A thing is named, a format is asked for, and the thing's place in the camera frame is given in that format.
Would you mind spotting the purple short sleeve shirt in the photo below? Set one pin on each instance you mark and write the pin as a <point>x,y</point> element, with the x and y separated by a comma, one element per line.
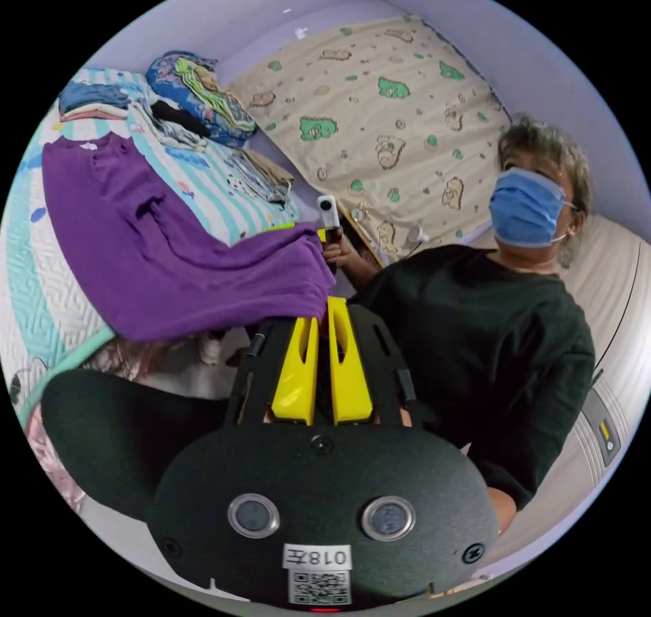
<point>168,251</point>

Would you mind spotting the person's right hand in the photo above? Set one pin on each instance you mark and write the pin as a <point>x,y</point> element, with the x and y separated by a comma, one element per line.
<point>348,263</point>

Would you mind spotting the person's body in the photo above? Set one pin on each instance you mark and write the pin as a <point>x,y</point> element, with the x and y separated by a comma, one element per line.
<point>483,332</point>

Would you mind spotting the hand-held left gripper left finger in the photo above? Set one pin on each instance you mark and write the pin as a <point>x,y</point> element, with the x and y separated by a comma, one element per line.
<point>294,373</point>

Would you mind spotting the bed with striped teal quilt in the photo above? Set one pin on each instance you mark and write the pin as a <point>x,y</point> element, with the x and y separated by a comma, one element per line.
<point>35,271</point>

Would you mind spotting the pile of clothes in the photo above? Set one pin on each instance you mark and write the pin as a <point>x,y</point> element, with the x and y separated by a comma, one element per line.
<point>175,121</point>
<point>94,99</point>
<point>262,177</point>

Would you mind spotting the blue floral rolled blanket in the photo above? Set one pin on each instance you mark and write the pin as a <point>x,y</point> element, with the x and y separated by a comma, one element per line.
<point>203,93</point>

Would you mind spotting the person's left forearm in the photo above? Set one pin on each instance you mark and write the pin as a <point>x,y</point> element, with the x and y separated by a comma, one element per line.
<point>501,512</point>

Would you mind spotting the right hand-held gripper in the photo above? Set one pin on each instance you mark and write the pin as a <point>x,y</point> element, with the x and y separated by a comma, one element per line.
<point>331,243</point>

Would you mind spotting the beige curtain with bear print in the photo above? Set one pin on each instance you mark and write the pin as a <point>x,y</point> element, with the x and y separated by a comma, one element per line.
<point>366,118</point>

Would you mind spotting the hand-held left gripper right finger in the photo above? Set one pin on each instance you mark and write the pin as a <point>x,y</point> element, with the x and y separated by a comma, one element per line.
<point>351,378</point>

